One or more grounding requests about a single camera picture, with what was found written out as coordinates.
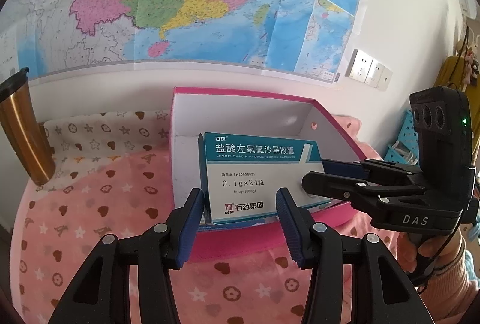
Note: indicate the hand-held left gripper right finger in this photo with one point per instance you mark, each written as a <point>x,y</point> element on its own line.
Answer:
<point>290,230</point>

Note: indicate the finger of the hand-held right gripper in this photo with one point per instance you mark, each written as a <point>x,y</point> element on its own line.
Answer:
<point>341,167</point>
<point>330,185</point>

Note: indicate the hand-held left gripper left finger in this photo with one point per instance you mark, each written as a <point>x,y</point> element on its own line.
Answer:
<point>189,226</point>

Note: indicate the teal white medicine box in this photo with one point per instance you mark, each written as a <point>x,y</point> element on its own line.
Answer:
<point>255,181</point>

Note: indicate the pink cardboard box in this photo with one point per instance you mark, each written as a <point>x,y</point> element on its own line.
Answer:
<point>187,159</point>

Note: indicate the person's right forearm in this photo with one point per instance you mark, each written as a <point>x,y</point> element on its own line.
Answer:
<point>453,294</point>

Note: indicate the person's right hand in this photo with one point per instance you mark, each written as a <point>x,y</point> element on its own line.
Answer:
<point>407,249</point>

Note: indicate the blue plastic basket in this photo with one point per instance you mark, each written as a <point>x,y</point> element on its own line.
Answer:
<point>403,144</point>

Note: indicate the yellow hanging garment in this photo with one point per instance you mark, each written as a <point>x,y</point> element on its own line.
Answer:
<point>455,72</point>

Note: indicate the hanging doll charm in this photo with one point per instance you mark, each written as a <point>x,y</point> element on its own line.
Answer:
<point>473,63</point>

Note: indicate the pink printed blanket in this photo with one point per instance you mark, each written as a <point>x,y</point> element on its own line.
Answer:
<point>93,215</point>

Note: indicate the golden metal tumbler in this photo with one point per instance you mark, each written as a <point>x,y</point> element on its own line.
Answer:
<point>26,128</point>

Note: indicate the white wall socket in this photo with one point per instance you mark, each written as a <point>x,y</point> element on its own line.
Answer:
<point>375,73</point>
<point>358,65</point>
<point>385,80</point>

